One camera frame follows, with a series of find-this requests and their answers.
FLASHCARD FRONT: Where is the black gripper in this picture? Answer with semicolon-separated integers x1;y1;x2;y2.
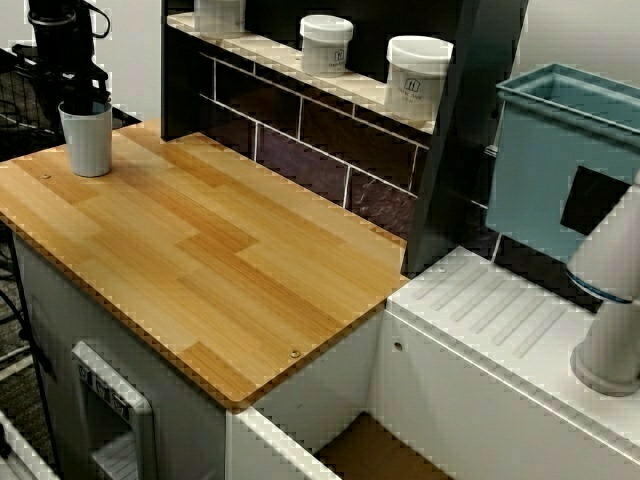
12;22;113;116

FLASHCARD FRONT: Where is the light blue plastic cup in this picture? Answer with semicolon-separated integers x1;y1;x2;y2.
58;99;114;178

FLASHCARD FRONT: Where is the narrow dark hutch side panel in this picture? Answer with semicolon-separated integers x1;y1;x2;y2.
160;0;216;144

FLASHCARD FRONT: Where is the white labelled jar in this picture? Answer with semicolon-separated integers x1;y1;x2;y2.
193;0;247;39
298;14;355;77
383;34;455;123

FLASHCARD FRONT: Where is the dark tile backsplash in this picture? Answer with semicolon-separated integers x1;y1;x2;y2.
199;49;436;241

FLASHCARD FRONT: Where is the cream shelf ledge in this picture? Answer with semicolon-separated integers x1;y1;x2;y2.
167;12;436;136

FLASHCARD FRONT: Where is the grey toy dispenser panel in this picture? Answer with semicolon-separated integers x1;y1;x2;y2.
69;341;159;480

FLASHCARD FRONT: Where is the wide dark hutch upright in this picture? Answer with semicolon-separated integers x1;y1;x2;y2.
403;0;530;281

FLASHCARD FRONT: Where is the teal plastic bin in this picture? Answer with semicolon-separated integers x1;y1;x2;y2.
487;62;640;266

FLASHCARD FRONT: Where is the white curved toy faucet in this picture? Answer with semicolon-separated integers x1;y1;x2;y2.
564;167;640;399

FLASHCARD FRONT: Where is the black wire mesh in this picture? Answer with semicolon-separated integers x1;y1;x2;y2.
0;47;144;151

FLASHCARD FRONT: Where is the aluminium frame rail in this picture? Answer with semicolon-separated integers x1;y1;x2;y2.
0;409;59;480

